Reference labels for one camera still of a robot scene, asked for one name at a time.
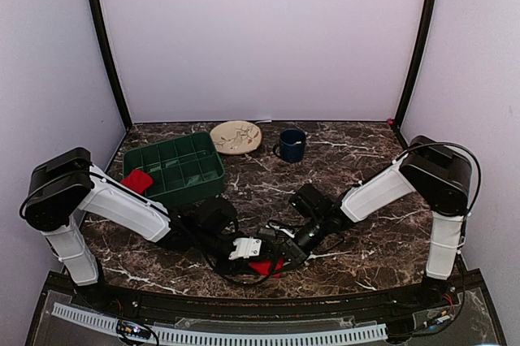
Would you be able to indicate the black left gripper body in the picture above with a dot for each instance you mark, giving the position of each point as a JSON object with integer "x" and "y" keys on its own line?
{"x": 208, "y": 242}

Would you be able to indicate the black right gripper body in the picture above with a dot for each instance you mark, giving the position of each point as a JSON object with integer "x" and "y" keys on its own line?
{"x": 302, "y": 251}

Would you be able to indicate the black left frame post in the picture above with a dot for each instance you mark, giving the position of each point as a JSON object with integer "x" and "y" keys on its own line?
{"x": 109, "y": 63}

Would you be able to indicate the red sock with white pattern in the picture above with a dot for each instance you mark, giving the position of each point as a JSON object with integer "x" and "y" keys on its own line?
{"x": 263, "y": 267}

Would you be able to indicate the right circuit board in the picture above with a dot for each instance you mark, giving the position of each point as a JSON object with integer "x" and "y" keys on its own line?
{"x": 440, "y": 319}

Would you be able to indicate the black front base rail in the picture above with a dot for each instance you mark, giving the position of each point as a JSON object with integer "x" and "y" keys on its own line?
{"x": 475, "y": 319}

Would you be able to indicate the dark blue enamel mug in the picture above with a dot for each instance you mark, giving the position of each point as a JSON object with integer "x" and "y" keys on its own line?
{"x": 291, "y": 145}

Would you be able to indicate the green plastic divided crate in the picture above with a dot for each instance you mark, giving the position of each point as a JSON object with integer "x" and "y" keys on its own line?
{"x": 185, "y": 169}

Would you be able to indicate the circuit board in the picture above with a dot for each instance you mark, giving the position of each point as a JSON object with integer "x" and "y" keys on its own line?
{"x": 132, "y": 331}
{"x": 440, "y": 319}

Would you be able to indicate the red sock in crate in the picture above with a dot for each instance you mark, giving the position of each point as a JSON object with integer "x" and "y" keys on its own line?
{"x": 138, "y": 181}

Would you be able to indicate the left circuit board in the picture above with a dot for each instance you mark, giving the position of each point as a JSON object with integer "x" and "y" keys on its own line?
{"x": 132, "y": 331}

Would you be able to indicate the black right frame post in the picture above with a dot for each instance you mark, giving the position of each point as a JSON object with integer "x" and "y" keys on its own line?
{"x": 415, "y": 63}

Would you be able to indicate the black frame post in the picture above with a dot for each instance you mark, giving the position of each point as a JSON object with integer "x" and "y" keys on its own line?
{"x": 415, "y": 63}
{"x": 109, "y": 63}

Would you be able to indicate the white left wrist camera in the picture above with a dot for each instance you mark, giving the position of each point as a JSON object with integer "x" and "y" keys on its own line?
{"x": 245, "y": 248}

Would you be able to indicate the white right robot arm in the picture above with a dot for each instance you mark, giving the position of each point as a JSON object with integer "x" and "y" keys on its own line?
{"x": 440, "y": 172}

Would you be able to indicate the white slotted cable duct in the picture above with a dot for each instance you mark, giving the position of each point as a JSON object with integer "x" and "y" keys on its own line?
{"x": 221, "y": 333}

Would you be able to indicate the beige floral ceramic plate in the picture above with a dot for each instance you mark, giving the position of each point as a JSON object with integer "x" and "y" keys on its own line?
{"x": 236, "y": 137}

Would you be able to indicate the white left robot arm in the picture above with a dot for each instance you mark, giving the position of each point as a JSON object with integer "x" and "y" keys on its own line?
{"x": 71, "y": 182}

